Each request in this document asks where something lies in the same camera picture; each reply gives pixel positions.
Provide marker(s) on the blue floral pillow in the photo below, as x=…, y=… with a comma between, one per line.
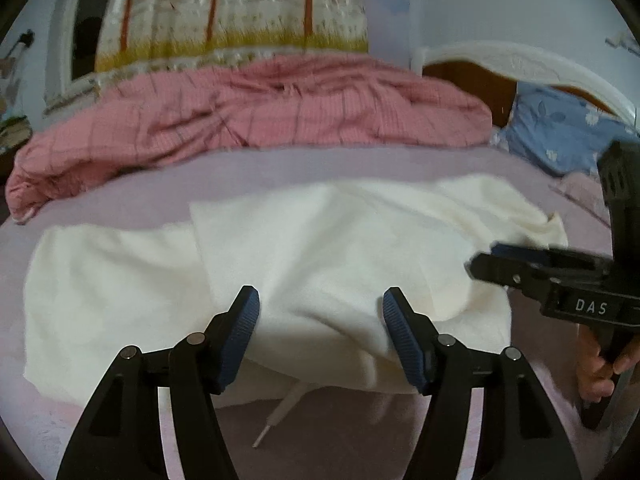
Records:
x=550, y=130

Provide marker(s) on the person's right hand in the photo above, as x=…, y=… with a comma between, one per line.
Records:
x=592, y=375

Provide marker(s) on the white printed hoodie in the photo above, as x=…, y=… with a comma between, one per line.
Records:
x=325, y=260

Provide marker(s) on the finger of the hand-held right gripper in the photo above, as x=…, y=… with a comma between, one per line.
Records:
x=500, y=270
x=560, y=256

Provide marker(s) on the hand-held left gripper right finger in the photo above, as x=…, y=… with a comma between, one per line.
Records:
x=405, y=340

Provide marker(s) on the pink checked blanket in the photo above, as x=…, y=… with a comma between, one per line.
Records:
x=250, y=110

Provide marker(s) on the white wooden bed headboard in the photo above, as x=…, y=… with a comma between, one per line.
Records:
x=525, y=60

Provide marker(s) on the white framed window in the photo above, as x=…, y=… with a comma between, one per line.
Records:
x=87, y=35

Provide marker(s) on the bed with pink sheet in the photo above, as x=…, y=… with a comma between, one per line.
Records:
x=350, y=160

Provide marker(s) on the pink clamp desk lamp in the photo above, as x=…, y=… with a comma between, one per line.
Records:
x=25, y=39

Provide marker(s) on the tree print curtain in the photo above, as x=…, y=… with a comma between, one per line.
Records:
x=225, y=10

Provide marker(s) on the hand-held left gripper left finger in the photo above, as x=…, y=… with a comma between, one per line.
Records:
x=240, y=340

